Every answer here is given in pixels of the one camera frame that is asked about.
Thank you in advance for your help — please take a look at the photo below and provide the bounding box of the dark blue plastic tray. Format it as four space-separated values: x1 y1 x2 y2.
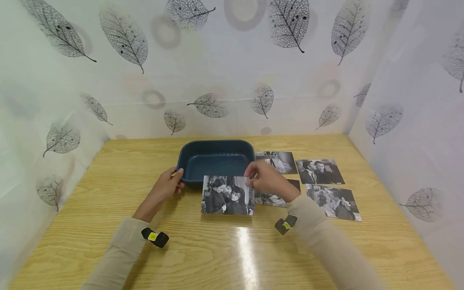
176 139 256 186

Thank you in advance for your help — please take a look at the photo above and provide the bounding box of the black wrist band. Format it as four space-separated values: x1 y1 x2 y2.
274 214 298 236
141 227 170 249

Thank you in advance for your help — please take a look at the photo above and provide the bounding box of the person's left hand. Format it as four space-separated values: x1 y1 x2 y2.
153 168 186 204

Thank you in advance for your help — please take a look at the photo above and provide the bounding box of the black and white two-men photo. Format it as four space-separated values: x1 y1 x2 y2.
295 159 345 185

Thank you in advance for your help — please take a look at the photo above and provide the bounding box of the black and white couple photo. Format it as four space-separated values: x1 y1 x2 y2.
201 175 256 216

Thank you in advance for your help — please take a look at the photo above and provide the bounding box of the person's right forearm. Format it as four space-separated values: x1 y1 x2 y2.
286 193 389 290

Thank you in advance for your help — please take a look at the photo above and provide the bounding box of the black and white dress photo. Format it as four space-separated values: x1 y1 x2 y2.
255 151 298 175

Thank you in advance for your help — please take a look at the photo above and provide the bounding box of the person's left forearm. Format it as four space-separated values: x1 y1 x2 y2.
81 193 164 290

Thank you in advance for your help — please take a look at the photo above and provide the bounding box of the person's right hand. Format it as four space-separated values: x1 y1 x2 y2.
243 160 302 203

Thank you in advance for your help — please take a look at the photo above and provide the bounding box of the black and white crowd photo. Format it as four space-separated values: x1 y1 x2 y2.
305 184 363 222

